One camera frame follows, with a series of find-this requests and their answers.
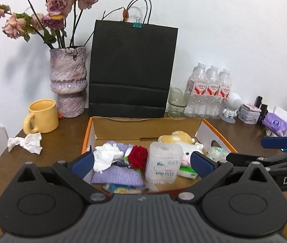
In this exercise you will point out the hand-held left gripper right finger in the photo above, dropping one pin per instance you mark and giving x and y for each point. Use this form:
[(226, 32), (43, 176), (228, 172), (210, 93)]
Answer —
[(201, 164)]

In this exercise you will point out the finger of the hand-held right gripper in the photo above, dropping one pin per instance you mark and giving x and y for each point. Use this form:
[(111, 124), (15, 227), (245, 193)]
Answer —
[(242, 158), (275, 142)]

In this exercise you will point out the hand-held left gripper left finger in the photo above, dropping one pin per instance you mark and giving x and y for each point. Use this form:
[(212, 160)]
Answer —
[(82, 164)]

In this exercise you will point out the green tissue packet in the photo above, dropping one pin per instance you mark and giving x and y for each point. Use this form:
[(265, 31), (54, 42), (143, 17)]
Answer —
[(187, 173)]

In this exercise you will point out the clear plastic bag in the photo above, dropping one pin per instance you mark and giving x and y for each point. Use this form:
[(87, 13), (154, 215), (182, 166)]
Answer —
[(216, 153)]

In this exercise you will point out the large white tissue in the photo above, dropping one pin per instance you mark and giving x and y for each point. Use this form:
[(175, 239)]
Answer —
[(106, 157)]

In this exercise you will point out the yellow and white plush toy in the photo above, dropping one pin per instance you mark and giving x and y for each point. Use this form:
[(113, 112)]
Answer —
[(176, 138)]

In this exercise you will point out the purple cloth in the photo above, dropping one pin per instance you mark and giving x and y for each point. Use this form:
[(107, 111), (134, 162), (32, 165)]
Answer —
[(118, 177)]

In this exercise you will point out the clear cotton swab container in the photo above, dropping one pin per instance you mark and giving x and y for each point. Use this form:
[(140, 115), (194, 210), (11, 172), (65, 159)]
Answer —
[(162, 162)]

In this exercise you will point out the blue yellow packet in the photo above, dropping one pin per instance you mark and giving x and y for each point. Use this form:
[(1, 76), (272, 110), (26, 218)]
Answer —
[(119, 188)]

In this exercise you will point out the red artificial rose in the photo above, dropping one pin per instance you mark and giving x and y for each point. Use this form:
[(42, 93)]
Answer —
[(138, 157)]

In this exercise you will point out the red orange cardboard box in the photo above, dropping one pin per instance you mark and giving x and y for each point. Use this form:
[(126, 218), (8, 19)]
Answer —
[(146, 129)]

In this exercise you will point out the purple tissue pack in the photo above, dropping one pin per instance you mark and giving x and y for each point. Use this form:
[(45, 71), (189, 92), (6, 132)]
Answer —
[(275, 122)]

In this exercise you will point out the patterned tin box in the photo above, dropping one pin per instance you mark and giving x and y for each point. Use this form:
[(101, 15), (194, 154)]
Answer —
[(248, 114)]

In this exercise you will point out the white robot figurine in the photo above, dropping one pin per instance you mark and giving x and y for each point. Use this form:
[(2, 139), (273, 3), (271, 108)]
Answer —
[(233, 101)]

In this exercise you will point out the yellow mug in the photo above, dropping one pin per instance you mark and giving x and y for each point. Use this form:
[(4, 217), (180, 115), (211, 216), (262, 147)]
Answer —
[(44, 116)]

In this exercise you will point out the clear glass cup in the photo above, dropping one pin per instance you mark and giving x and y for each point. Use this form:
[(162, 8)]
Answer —
[(177, 101)]

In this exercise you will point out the clear water bottle red label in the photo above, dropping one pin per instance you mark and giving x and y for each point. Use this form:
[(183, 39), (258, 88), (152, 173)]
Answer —
[(199, 88), (213, 88), (225, 88)]

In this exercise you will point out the purple white ceramic vase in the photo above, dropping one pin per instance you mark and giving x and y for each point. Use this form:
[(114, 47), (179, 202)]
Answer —
[(67, 76)]

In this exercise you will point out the black paper bag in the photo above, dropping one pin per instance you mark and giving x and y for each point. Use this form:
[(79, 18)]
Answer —
[(133, 63)]

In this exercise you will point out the teal binder clip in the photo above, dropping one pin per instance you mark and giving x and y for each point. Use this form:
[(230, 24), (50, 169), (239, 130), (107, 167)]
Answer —
[(137, 24)]

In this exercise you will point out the brown hang tag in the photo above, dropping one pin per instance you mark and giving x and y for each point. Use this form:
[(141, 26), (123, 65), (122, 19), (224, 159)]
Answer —
[(125, 14)]

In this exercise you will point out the dried pink flowers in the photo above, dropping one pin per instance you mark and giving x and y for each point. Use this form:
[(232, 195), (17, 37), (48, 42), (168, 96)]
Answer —
[(57, 3)]

